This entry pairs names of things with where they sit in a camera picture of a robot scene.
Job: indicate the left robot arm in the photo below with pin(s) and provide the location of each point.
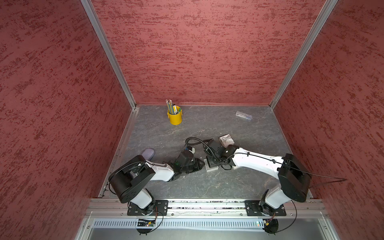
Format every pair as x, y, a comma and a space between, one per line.
130, 180

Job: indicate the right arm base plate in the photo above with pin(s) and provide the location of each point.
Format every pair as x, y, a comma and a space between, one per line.
255, 209

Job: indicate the purple glasses case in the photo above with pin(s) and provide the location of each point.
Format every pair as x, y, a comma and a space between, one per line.
148, 154

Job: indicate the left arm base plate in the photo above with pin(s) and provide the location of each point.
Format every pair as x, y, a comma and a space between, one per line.
156, 207

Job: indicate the right aluminium corner post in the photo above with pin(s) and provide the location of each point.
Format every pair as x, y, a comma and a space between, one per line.
316, 28

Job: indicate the yellow pencil cup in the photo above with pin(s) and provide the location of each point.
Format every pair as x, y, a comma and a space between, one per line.
175, 119

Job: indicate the white jewelry box base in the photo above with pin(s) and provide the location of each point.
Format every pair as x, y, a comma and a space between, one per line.
208, 168

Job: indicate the left aluminium corner post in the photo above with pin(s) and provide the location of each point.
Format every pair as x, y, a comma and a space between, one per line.
92, 15

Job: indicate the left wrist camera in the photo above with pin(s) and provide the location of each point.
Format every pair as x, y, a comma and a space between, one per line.
191, 149

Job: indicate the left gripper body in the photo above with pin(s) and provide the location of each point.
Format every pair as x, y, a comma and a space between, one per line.
190, 168

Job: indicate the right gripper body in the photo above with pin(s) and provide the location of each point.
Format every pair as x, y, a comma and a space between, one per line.
213, 161

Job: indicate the aluminium corner post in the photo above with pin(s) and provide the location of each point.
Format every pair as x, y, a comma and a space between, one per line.
316, 28
92, 15

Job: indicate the white slotted cable duct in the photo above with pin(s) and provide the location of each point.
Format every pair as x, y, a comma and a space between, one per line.
191, 224

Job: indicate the bundle of coloured pencils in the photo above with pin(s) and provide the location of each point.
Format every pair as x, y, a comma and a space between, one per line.
172, 108

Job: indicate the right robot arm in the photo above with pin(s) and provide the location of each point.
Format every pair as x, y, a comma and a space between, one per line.
294, 179

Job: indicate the aluminium front rail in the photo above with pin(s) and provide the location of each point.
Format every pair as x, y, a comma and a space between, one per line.
207, 208

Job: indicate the clear plastic pencil case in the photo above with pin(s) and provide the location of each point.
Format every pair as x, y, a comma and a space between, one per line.
244, 115

